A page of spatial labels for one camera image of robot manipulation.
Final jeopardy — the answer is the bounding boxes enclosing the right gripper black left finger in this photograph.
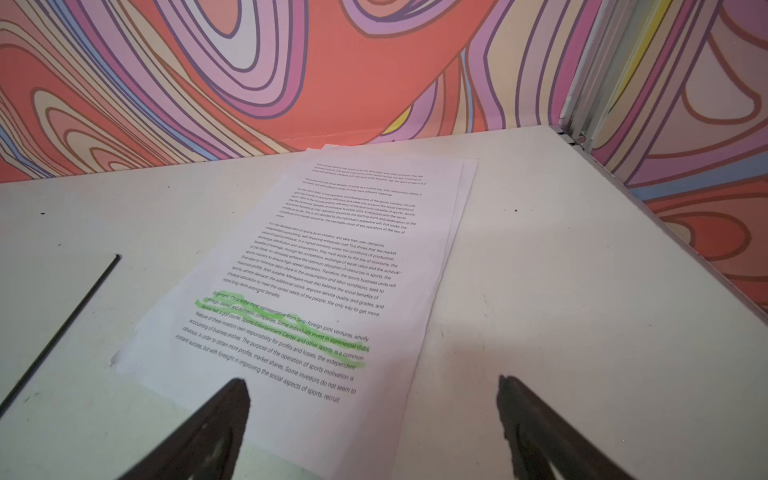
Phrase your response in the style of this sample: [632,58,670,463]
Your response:
[122,379,250,479]

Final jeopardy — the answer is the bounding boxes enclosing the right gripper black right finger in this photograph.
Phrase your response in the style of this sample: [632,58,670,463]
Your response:
[496,375,631,479]

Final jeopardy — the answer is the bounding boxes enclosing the printed paper sheet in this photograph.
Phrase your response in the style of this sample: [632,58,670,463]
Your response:
[307,144,478,280]
[114,148,463,479]

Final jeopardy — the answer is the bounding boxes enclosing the black file folder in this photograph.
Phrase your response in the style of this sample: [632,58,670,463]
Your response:
[1,253,122,414]

